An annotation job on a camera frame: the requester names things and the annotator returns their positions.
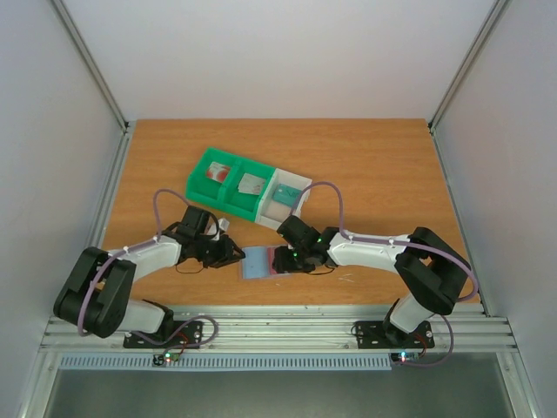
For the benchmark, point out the white floral credit card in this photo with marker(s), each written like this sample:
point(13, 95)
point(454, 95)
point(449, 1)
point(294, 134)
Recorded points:
point(258, 186)

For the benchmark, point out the teal credit card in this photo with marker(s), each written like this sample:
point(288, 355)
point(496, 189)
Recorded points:
point(286, 195)

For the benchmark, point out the right aluminium corner post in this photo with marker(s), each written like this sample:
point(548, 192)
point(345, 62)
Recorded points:
point(480, 40)

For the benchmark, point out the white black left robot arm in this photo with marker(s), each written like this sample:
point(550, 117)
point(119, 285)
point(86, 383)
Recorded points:
point(96, 297)

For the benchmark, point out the grey slotted cable duct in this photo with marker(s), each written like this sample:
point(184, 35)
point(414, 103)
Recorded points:
point(227, 362)

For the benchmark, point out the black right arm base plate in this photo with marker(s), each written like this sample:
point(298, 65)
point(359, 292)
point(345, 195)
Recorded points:
point(374, 334)

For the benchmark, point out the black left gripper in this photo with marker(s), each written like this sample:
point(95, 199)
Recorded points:
point(227, 255)

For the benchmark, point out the aluminium front rail frame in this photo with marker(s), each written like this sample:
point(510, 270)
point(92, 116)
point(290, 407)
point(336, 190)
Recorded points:
point(327, 328)

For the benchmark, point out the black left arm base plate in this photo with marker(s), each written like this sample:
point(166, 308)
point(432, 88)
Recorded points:
point(188, 335)

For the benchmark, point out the left aluminium corner post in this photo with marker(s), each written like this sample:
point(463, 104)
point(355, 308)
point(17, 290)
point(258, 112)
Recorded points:
point(77, 39)

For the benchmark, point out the aluminium corner post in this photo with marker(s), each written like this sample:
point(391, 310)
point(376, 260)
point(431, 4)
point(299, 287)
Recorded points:
point(480, 40)
point(77, 39)

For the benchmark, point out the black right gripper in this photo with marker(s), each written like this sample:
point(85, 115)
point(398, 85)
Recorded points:
point(284, 259)

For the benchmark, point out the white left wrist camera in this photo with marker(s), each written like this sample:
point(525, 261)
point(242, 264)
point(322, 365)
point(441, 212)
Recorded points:
point(218, 228)

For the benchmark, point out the green double storage bin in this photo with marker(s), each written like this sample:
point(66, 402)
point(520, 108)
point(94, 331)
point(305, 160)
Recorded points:
point(223, 194)

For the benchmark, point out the white red circles card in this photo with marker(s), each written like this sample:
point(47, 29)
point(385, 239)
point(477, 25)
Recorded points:
point(217, 172)

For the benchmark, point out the silver grey card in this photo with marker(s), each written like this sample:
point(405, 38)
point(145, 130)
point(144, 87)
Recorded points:
point(245, 184)

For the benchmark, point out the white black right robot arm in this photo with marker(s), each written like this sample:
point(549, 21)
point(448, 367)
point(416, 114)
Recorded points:
point(432, 271)

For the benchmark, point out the white storage bin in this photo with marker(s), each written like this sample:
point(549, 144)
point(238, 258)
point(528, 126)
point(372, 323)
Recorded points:
point(272, 214)

